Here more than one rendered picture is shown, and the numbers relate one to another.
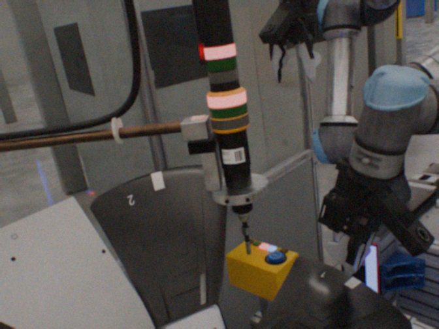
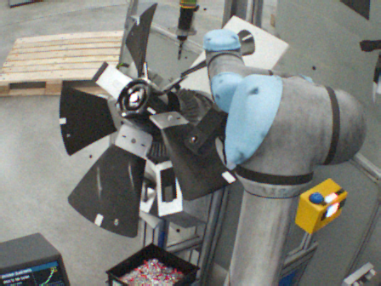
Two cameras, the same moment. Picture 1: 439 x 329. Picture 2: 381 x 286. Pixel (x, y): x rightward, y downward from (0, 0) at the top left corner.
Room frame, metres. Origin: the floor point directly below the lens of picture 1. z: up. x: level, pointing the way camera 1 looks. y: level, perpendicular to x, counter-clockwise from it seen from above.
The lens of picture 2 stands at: (0.59, -1.45, 1.98)
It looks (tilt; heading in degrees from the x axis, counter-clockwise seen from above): 31 degrees down; 92
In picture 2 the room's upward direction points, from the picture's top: 8 degrees clockwise
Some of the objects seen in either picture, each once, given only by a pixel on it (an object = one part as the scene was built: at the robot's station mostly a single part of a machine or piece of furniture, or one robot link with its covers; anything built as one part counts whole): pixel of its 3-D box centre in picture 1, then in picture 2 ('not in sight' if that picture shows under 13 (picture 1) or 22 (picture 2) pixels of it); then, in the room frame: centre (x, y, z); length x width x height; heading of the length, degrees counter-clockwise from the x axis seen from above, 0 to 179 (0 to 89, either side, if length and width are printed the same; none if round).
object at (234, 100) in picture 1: (226, 97); not in sight; (0.49, -0.02, 1.57); 0.04 x 0.04 x 0.01
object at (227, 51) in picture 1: (219, 51); not in sight; (0.49, -0.02, 1.62); 0.03 x 0.03 x 0.01
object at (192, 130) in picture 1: (226, 156); (186, 14); (0.49, -0.01, 1.50); 0.09 x 0.07 x 0.10; 80
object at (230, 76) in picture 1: (223, 75); not in sight; (0.49, -0.02, 1.59); 0.03 x 0.03 x 0.01
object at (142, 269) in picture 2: not in sight; (150, 281); (0.50, -0.28, 0.83); 0.19 x 0.14 x 0.04; 61
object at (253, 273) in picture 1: (263, 271); (320, 208); (0.95, -0.07, 1.02); 0.16 x 0.10 x 0.11; 45
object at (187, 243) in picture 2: not in sight; (178, 247); (0.55, 0.23, 0.56); 0.19 x 0.04 x 0.04; 45
